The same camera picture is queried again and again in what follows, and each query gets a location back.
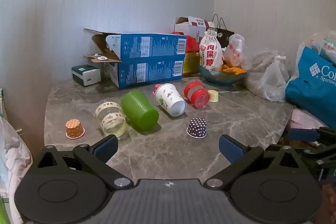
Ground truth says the orange polka dot paper cup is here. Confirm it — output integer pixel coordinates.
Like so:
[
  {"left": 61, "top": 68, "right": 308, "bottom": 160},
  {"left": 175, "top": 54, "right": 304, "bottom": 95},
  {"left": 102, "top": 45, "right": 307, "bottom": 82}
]
[{"left": 65, "top": 119, "right": 85, "bottom": 139}]

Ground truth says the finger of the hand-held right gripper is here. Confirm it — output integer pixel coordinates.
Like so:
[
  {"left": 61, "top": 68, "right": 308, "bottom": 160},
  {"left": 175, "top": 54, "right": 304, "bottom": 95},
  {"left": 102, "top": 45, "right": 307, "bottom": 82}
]
[
  {"left": 303, "top": 147, "right": 336, "bottom": 169},
  {"left": 288, "top": 126, "right": 336, "bottom": 143}
]

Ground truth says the clear taped plastic cup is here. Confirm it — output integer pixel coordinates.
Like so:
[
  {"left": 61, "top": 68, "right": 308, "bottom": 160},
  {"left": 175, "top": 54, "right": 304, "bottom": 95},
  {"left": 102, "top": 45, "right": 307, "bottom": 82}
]
[{"left": 94, "top": 100, "right": 128, "bottom": 138}]

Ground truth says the white plastic bag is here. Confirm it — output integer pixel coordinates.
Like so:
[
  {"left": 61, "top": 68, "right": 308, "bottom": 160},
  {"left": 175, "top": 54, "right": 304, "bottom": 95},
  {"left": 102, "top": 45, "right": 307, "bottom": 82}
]
[{"left": 247, "top": 49, "right": 292, "bottom": 102}]

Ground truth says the green white tissue box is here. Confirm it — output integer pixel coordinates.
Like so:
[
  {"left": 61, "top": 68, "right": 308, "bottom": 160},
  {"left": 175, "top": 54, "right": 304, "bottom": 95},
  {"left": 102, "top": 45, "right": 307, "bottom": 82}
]
[{"left": 71, "top": 65, "right": 101, "bottom": 87}]

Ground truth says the dark polka dot paper cup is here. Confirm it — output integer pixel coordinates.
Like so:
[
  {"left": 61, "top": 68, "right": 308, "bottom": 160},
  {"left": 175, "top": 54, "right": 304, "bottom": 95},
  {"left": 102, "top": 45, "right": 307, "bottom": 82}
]
[{"left": 186, "top": 118, "right": 208, "bottom": 139}]

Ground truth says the red plastic cup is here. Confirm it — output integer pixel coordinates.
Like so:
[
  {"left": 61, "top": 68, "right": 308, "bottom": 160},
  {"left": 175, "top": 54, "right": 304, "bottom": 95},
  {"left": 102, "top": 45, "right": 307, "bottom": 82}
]
[{"left": 183, "top": 80, "right": 210, "bottom": 109}]

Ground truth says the teal bowl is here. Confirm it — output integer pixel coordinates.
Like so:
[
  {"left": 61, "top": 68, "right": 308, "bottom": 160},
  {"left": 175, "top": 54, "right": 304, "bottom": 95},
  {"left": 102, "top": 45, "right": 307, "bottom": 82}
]
[{"left": 198, "top": 65, "right": 248, "bottom": 86}]

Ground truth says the blue shopping bag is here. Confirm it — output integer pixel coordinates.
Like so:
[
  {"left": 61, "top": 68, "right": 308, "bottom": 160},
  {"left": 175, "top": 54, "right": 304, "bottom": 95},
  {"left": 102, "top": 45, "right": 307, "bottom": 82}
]
[{"left": 285, "top": 32, "right": 336, "bottom": 128}]

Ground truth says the black paper bag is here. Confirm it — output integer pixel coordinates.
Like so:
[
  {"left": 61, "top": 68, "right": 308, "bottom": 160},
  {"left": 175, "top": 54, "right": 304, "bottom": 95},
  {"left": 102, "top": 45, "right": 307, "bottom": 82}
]
[{"left": 209, "top": 14, "right": 235, "bottom": 48}]

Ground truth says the blue cardboard box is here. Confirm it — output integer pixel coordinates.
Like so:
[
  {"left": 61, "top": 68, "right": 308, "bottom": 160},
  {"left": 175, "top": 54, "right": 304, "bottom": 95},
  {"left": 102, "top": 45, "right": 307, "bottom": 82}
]
[
  {"left": 84, "top": 55, "right": 184, "bottom": 89},
  {"left": 84, "top": 28, "right": 187, "bottom": 62}
]

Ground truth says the white cloth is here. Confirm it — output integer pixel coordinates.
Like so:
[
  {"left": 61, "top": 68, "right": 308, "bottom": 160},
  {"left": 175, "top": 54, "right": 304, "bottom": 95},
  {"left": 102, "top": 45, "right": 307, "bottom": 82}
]
[{"left": 0, "top": 116, "right": 33, "bottom": 224}]

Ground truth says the pink bag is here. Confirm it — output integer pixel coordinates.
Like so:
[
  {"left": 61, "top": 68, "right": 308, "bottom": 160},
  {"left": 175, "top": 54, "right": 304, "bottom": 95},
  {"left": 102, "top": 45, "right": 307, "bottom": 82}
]
[{"left": 287, "top": 109, "right": 328, "bottom": 130}]

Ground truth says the white printed paper cup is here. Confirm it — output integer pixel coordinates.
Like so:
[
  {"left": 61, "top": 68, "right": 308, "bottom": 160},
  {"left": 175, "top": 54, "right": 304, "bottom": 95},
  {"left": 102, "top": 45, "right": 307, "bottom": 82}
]
[{"left": 155, "top": 83, "right": 187, "bottom": 117}]

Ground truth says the clear plastic snack bag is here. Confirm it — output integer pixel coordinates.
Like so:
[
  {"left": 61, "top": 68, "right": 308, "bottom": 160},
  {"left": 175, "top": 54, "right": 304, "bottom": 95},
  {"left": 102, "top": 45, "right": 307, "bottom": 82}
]
[{"left": 223, "top": 34, "right": 250, "bottom": 69}]

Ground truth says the orange snack packet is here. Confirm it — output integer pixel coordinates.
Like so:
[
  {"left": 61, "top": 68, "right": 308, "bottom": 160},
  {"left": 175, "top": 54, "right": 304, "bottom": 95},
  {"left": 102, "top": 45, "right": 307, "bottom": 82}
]
[{"left": 222, "top": 61, "right": 247, "bottom": 75}]

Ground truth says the red yellow package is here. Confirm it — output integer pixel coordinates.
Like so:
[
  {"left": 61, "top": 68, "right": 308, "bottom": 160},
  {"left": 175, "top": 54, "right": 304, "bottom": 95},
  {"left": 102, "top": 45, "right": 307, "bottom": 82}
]
[{"left": 184, "top": 36, "right": 200, "bottom": 75}]

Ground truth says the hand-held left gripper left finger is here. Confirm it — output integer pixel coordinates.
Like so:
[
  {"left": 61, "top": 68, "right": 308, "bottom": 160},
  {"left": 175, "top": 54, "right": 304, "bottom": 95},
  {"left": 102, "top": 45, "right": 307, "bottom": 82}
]
[{"left": 34, "top": 134, "right": 134, "bottom": 190}]

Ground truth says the green plastic cup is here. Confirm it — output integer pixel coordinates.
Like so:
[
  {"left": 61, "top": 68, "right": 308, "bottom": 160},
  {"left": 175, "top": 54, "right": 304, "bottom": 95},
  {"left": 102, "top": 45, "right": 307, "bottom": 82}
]
[{"left": 120, "top": 90, "right": 159, "bottom": 132}]

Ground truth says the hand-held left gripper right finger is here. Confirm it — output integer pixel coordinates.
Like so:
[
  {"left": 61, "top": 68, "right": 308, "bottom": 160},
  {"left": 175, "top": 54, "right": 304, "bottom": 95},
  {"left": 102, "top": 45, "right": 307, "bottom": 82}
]
[{"left": 203, "top": 134, "right": 306, "bottom": 190}]

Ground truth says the white red cardboard box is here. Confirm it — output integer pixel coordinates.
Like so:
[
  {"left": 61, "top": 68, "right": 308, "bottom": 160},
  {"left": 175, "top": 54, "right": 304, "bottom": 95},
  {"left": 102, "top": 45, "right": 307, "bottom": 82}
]
[{"left": 174, "top": 16, "right": 217, "bottom": 41}]

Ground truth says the white drawstring cloth bag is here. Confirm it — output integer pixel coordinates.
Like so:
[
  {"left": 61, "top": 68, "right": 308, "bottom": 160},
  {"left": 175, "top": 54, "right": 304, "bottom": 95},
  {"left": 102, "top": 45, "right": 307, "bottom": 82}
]
[{"left": 199, "top": 30, "right": 223, "bottom": 72}]

